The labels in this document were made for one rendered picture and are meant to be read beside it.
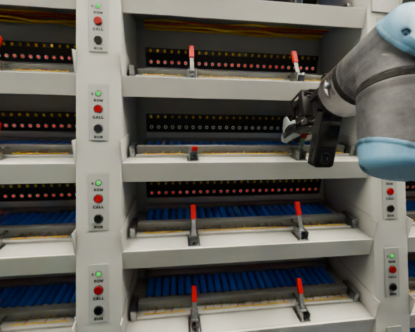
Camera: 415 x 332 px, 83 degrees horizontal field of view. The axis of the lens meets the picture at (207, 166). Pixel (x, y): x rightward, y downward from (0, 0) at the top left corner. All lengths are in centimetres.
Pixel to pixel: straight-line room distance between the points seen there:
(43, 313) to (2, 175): 33
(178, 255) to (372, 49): 51
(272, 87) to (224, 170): 23
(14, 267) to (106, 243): 19
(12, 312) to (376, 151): 79
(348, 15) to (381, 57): 41
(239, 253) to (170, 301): 22
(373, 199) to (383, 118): 40
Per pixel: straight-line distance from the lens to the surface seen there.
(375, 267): 76
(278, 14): 71
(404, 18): 40
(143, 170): 55
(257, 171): 57
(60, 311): 74
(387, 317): 82
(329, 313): 76
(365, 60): 41
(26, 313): 77
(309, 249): 65
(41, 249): 66
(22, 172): 63
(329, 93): 47
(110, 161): 55
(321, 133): 52
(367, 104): 37
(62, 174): 60
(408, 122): 35
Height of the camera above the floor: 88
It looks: 1 degrees up
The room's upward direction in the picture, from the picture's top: 1 degrees counter-clockwise
